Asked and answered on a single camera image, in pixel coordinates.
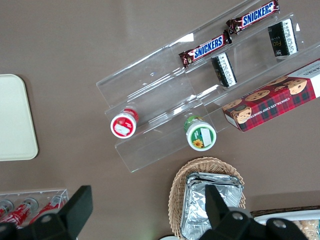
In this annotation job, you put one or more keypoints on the oval light wicker basket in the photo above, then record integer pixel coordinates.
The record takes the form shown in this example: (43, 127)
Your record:
(180, 175)

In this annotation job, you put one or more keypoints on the brown Snickers bar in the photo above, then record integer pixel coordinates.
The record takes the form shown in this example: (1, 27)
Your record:
(207, 46)
(257, 15)

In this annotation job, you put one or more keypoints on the white rectangular snack tray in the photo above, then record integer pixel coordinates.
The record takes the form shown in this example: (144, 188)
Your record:
(287, 214)

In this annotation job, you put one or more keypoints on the beige rectangular tray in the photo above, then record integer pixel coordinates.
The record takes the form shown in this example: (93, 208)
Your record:
(15, 117)

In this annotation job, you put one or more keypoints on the clear acrylic stepped stand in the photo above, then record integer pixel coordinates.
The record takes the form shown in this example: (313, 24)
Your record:
(155, 90)

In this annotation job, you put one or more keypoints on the red tartan cookie box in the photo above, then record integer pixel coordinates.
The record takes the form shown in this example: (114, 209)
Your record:
(275, 102)

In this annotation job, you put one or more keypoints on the green lidded cup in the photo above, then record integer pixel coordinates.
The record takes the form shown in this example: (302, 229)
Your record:
(201, 136)

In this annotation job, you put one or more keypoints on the clear acrylic bottle rack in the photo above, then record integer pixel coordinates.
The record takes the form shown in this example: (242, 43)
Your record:
(30, 193)

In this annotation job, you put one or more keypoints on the stacked aluminium foil containers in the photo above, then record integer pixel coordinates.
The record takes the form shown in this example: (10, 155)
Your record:
(197, 210)

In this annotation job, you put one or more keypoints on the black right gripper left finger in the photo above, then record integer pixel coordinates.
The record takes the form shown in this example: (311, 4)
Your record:
(75, 212)

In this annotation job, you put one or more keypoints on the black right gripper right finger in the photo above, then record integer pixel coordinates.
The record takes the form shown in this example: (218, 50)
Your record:
(220, 220)

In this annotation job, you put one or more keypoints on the clear rice cracker bag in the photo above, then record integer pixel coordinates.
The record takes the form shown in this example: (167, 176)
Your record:
(311, 228)

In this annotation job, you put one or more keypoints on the small black white box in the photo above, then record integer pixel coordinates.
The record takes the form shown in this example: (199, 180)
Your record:
(282, 37)
(223, 70)

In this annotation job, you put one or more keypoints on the red lidded cup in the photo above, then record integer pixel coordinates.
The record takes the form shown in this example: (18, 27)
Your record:
(123, 126)

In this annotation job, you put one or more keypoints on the dark brown flat board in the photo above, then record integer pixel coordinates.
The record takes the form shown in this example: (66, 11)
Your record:
(287, 208)

